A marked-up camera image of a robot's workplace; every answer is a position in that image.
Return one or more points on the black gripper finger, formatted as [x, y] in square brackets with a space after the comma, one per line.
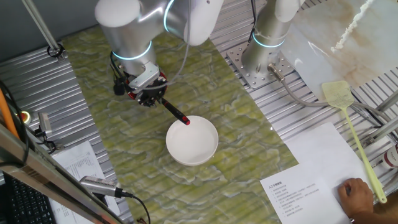
[145, 103]
[163, 87]

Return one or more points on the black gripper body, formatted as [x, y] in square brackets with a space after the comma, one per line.
[150, 91]

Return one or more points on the black ladle with red tip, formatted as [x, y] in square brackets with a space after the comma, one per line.
[177, 115]

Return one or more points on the person's bare forearm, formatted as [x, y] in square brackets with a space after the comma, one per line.
[373, 218]

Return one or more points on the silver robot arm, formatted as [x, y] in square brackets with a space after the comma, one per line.
[130, 37]

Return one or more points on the white bowl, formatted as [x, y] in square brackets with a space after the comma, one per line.
[192, 143]

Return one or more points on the person's bare hand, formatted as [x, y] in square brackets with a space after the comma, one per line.
[356, 196]

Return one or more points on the green marble pattern mat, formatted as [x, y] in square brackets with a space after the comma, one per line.
[140, 174]

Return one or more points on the paper with dense printed table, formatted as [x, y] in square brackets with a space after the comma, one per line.
[77, 161]

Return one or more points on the black rod base clamp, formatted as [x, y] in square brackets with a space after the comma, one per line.
[56, 51]

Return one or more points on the thin metal rod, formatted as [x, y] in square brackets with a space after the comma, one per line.
[40, 25]

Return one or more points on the orange pole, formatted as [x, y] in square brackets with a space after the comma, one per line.
[6, 115]

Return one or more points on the black keyboard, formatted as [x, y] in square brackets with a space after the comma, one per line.
[28, 205]

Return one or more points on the yellow-green fly swatter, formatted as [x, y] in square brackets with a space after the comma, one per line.
[337, 93]

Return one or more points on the blank white paper sheet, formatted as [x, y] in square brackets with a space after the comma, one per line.
[326, 149]

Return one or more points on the paper with short text list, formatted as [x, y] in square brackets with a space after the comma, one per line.
[298, 202]

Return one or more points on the beige marble pattern sheet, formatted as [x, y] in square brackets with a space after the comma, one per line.
[367, 56]

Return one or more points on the aluminium profile bar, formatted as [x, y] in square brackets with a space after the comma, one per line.
[387, 102]
[379, 132]

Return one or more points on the red white can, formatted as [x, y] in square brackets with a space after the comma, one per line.
[391, 157]

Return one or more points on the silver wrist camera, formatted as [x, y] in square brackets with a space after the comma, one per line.
[144, 77]

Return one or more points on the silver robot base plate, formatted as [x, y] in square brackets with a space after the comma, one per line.
[236, 59]

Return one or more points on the silver finned camera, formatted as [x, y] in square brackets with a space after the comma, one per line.
[99, 185]

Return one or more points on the small grey camera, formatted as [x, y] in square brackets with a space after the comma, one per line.
[45, 123]

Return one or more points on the small camera mount clamp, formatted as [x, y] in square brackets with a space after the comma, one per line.
[46, 141]

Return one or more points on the aluminium frame bar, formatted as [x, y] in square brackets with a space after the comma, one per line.
[31, 161]

